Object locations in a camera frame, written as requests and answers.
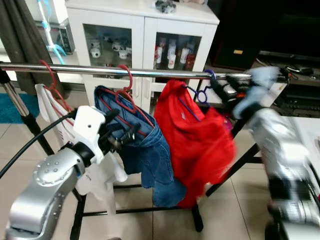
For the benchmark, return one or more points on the pale grey right wrist camera mount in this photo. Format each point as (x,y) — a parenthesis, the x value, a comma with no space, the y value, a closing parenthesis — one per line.
(260,82)

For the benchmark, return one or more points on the grey curtain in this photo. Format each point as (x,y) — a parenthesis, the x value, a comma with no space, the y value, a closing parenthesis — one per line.
(20,35)

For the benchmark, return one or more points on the black television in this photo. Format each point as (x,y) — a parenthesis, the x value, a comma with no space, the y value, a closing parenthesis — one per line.
(290,25)

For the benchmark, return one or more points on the plain red garment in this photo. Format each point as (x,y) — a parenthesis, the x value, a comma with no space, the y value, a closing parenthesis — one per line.
(195,140)

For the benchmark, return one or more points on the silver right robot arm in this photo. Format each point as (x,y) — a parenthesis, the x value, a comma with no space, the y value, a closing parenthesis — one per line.
(280,145)

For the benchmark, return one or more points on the black low TV stand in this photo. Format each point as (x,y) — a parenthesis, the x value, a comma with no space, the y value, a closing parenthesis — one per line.
(300,100)

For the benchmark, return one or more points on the blue denim garment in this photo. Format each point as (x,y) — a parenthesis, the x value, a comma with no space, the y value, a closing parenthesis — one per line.
(150,160)

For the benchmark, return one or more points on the purple hanger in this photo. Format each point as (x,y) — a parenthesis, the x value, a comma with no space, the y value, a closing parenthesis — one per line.
(214,76)

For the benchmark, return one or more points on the chrome and black clothes rack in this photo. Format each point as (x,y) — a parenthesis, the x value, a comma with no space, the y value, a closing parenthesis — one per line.
(75,70)

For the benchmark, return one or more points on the white glass-door cabinet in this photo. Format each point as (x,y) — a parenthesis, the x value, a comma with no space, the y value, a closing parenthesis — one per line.
(145,25)

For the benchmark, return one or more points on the teal floor mat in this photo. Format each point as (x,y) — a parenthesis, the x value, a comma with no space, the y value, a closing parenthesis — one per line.
(12,107)

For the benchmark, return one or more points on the white garment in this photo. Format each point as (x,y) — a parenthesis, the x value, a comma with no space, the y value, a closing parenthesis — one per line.
(102,180)

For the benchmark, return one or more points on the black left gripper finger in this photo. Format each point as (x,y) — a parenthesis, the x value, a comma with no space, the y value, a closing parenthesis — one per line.
(129,135)
(111,115)

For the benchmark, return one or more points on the black speaker box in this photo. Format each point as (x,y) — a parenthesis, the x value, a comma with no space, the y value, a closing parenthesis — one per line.
(232,30)

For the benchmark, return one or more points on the small black object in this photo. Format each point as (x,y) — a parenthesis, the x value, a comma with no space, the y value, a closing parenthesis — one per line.
(165,6)

